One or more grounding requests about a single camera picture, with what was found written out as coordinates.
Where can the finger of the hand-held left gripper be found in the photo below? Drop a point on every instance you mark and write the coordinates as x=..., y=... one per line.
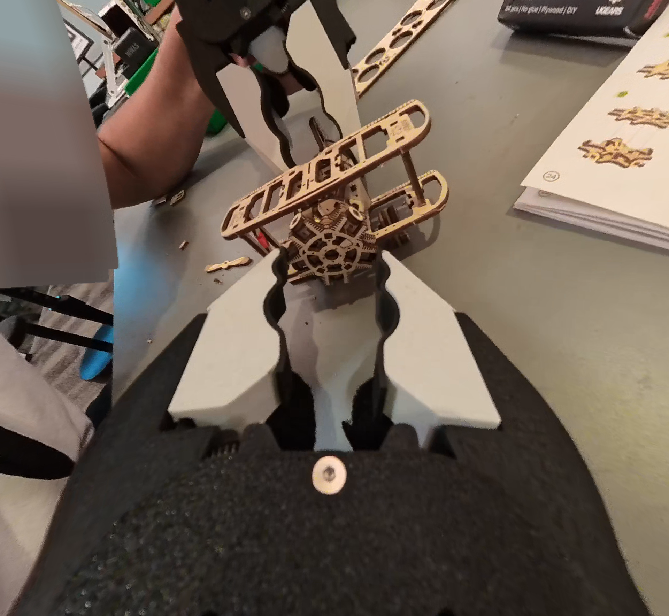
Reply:
x=240, y=104
x=324, y=62

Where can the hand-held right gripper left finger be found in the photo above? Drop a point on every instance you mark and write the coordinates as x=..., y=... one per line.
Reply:
x=230, y=360

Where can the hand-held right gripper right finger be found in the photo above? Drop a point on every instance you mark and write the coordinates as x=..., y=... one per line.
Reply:
x=439, y=360

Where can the wooden biplane model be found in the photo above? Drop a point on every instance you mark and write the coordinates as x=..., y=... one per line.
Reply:
x=400, y=127

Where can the wooden radial engine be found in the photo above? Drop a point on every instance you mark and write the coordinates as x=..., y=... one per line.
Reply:
x=321, y=245

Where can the person's left forearm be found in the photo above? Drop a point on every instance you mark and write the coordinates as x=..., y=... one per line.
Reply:
x=141, y=156

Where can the person's left hand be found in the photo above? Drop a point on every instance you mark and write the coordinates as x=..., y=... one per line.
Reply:
x=191, y=77

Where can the small black box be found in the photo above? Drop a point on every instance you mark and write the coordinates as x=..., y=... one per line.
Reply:
x=133, y=51

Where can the bright blue object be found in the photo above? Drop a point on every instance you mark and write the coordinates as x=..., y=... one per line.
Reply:
x=96, y=354

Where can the white phone stand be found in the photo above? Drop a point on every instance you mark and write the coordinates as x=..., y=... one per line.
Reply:
x=110, y=67

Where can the person's white t-shirt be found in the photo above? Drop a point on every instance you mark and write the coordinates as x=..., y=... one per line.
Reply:
x=31, y=407

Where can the instruction booklet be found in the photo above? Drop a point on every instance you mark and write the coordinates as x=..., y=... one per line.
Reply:
x=601, y=182

